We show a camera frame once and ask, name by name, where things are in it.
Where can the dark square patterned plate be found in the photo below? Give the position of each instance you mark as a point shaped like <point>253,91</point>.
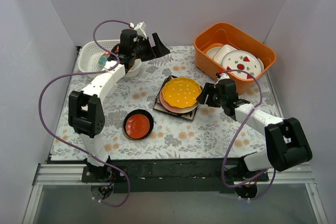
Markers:
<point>158,106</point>

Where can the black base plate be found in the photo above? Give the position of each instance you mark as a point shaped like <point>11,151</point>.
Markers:
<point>159,175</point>

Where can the orange plastic bin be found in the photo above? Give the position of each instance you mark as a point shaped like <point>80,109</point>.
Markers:
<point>225,33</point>

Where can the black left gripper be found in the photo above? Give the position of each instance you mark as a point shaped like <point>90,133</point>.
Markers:
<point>153,48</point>

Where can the pink and cream plate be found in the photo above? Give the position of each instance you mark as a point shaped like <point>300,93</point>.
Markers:
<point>170,107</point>

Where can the red plate with teal flower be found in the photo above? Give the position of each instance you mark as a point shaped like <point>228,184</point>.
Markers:
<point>102,60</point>

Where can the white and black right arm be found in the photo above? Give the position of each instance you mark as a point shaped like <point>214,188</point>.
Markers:
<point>286,142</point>

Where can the aluminium frame rail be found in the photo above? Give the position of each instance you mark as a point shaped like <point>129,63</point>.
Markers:
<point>51,175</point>

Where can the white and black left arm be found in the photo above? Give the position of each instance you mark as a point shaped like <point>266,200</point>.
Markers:
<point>86,114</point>

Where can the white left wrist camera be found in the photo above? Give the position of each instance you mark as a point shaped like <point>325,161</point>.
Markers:
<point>139,28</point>

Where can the white plate with strawberries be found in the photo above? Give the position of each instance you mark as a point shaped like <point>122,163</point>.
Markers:
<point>245,64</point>

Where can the white square dish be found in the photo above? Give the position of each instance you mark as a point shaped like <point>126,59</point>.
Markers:
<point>222,52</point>

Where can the white perforated plastic basket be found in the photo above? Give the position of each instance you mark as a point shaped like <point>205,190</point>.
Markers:
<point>89,56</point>

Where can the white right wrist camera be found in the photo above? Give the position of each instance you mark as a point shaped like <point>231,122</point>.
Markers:
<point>221,75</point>

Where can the yellow polka dot plate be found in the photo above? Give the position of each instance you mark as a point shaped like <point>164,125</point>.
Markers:
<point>184,82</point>

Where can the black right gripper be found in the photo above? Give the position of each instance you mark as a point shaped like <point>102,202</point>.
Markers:
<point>210,95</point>

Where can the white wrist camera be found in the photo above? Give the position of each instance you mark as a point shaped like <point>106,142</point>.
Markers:
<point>139,28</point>
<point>221,75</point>

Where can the white round plate in bin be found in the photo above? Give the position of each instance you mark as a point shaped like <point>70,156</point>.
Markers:
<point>213,51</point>

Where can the black bowl with red interior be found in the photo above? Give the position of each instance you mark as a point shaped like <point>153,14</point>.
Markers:
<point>138,124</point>

